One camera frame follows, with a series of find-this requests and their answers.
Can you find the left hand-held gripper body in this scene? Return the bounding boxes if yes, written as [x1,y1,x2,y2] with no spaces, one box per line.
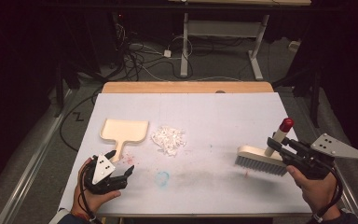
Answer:
[83,153,129,196]

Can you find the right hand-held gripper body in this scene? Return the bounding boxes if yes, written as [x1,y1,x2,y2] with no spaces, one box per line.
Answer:
[280,133,358,181]

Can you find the white brush with red-tipped handle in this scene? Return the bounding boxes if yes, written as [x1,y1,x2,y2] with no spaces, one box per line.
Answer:
[234,117,296,177]

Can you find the cream plastic dustpan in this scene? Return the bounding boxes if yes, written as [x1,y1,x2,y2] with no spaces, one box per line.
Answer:
[99,118,150,163]

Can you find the person's left hand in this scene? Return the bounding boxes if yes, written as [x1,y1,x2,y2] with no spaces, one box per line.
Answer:
[70,157,123,219]

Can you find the person's right hand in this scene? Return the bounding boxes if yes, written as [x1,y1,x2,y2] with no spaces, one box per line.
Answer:
[285,164,339,217]

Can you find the pile of white paper scraps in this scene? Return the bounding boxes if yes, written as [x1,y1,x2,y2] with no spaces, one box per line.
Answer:
[150,124,187,158]

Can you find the black metal stand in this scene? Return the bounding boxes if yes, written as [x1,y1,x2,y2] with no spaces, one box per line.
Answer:
[272,60,323,129]

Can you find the white table cover sheet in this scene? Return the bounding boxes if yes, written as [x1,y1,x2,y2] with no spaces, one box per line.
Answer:
[58,91,313,217]

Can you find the white power strip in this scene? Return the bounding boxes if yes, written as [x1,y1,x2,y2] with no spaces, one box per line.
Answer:
[288,39,302,53]

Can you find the wooden table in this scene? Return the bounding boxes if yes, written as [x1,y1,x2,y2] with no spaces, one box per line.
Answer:
[101,80,275,94]

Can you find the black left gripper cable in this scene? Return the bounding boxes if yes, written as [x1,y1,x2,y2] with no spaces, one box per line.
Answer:
[77,161,104,224]

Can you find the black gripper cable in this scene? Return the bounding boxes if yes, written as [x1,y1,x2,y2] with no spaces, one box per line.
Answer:
[312,166,345,222]
[77,161,104,224]

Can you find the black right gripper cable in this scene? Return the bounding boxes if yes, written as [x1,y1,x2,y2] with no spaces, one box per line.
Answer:
[312,166,345,222]

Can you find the black floor cable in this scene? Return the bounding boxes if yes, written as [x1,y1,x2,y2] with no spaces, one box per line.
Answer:
[58,89,104,153]

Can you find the metal floor rail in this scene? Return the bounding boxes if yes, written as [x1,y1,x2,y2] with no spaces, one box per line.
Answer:
[294,92,358,224]
[0,89,74,224]

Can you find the tangle of floor cables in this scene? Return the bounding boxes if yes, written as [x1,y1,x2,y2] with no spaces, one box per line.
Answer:
[113,22,200,82]

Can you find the white metal desk frame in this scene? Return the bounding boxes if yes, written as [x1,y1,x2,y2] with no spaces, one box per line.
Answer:
[167,0,312,82]

